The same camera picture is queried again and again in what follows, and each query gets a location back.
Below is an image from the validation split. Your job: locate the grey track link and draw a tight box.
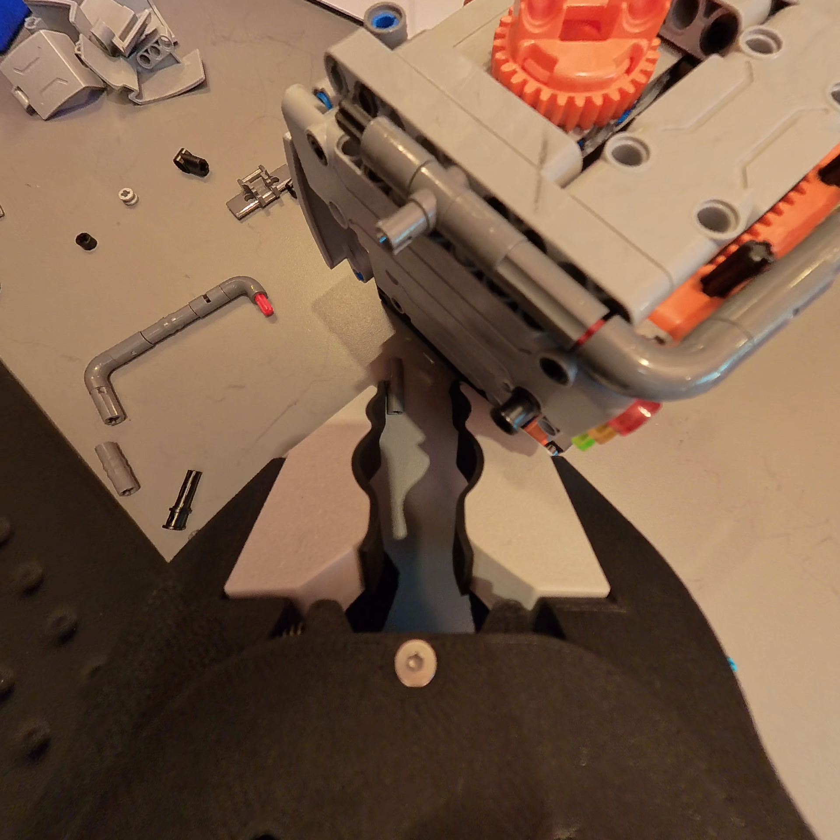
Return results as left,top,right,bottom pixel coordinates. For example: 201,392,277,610
226,165,293,221

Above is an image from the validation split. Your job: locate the grey brick wing assembly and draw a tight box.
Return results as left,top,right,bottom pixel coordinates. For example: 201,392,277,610
71,0,206,106

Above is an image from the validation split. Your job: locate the short grey brick tube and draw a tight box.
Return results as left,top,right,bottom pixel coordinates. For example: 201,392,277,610
94,441,141,497

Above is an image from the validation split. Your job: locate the grey brick model orange gear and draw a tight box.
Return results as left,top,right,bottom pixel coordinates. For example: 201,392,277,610
282,0,840,457

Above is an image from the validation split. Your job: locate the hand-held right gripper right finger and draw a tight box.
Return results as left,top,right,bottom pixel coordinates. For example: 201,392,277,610
451,382,613,606

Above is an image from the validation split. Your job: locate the black brick pin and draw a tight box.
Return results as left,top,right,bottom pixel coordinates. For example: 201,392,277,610
162,469,203,531

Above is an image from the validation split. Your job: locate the grey bent brick tube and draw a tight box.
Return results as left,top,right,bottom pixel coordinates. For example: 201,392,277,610
84,276,274,426

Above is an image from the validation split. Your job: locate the black perforated pad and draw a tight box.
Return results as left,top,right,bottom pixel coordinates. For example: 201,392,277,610
0,361,173,840

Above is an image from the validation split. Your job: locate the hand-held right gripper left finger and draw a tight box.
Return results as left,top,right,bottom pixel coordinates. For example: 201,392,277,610
223,382,389,601

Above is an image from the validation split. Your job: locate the grey curved brick panel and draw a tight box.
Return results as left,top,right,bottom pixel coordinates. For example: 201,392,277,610
0,29,106,121

